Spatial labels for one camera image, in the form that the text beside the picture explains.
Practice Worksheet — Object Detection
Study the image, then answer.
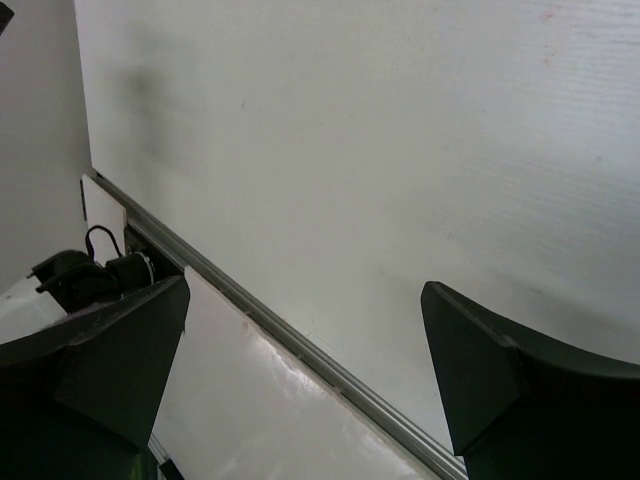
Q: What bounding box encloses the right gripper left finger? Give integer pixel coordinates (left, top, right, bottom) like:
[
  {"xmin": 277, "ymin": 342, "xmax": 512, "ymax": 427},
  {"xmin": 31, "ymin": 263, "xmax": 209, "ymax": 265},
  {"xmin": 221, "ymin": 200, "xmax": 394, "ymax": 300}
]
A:
[{"xmin": 1, "ymin": 276, "xmax": 190, "ymax": 479}]

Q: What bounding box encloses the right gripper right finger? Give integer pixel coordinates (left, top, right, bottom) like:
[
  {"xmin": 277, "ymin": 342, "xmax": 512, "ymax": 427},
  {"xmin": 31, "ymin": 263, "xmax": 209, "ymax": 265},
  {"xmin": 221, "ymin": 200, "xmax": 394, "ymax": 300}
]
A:
[{"xmin": 421, "ymin": 281, "xmax": 639, "ymax": 479}]

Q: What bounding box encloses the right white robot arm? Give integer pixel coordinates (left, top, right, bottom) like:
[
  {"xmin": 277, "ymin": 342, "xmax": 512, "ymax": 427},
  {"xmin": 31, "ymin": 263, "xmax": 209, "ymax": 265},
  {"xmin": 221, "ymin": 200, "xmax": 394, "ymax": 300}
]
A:
[{"xmin": 1, "ymin": 250, "xmax": 639, "ymax": 479}]

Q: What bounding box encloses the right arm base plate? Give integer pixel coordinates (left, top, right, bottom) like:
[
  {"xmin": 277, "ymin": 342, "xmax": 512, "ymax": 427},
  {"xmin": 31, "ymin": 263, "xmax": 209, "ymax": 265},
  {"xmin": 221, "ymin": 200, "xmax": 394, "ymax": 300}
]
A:
[{"xmin": 84, "ymin": 225, "xmax": 183, "ymax": 292}]

